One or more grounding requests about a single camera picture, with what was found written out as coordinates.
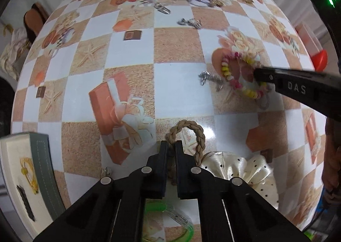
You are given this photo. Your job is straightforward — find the silver dangling earrings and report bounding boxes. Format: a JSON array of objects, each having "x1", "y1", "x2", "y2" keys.
[{"x1": 178, "y1": 18, "x2": 202, "y2": 29}]

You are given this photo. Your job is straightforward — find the black hair clip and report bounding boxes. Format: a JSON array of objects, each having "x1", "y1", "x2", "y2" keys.
[{"x1": 16, "y1": 185, "x2": 36, "y2": 222}]

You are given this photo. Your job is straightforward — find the grey jewelry box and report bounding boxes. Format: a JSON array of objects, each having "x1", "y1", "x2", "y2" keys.
[{"x1": 0, "y1": 132, "x2": 67, "y2": 240}]

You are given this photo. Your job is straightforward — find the yellow cord bracelet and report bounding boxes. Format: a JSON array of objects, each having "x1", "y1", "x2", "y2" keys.
[{"x1": 20, "y1": 157, "x2": 40, "y2": 195}]

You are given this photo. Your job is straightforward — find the green translucent bracelet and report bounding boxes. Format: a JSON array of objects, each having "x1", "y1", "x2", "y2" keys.
[{"x1": 144, "y1": 199, "x2": 196, "y2": 242}]

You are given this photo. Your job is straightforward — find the checkered printed tablecloth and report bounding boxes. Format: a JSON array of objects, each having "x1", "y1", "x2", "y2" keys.
[{"x1": 12, "y1": 0, "x2": 329, "y2": 242}]

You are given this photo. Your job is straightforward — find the colourful beaded bracelet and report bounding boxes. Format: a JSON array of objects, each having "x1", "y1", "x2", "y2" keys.
[{"x1": 221, "y1": 52, "x2": 269, "y2": 100}]

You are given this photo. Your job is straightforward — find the pink plastic stool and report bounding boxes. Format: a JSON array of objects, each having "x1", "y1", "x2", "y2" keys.
[{"x1": 294, "y1": 22, "x2": 321, "y2": 57}]

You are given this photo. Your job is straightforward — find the red plastic stool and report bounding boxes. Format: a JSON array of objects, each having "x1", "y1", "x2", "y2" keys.
[{"x1": 310, "y1": 50, "x2": 329, "y2": 72}]

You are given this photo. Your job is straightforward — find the silver chain earring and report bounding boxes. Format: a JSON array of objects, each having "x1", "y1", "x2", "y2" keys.
[{"x1": 198, "y1": 71, "x2": 227, "y2": 91}]

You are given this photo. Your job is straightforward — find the person's right forearm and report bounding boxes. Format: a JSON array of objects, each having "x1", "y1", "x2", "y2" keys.
[{"x1": 321, "y1": 118, "x2": 341, "y2": 200}]

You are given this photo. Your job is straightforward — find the cream polka-dot scrunchie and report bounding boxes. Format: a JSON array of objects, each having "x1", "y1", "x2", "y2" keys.
[{"x1": 199, "y1": 152, "x2": 280, "y2": 210}]

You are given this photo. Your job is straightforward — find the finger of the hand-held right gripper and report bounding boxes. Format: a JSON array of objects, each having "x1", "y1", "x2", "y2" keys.
[{"x1": 253, "y1": 66, "x2": 341, "y2": 121}]

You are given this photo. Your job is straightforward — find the black round object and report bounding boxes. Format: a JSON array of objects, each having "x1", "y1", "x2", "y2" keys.
[{"x1": 0, "y1": 77, "x2": 15, "y2": 136}]

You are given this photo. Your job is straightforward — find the cream cloth bag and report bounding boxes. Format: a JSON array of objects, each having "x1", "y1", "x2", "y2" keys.
[{"x1": 0, "y1": 25, "x2": 30, "y2": 80}]

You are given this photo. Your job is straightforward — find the brown braided hair tie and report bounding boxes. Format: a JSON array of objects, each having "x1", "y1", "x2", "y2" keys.
[{"x1": 165, "y1": 120, "x2": 206, "y2": 186}]

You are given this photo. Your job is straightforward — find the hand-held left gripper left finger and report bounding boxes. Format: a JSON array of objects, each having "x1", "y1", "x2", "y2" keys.
[{"x1": 33, "y1": 140, "x2": 168, "y2": 242}]

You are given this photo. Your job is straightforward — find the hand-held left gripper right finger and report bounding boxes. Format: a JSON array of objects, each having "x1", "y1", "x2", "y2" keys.
[{"x1": 174, "y1": 140, "x2": 312, "y2": 242}]

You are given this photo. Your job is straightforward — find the black device with green light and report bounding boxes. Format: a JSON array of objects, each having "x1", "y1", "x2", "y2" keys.
[{"x1": 298, "y1": 0, "x2": 341, "y2": 46}]

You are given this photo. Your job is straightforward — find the brown chair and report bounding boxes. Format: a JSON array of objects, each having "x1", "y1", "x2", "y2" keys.
[{"x1": 23, "y1": 3, "x2": 50, "y2": 44}]

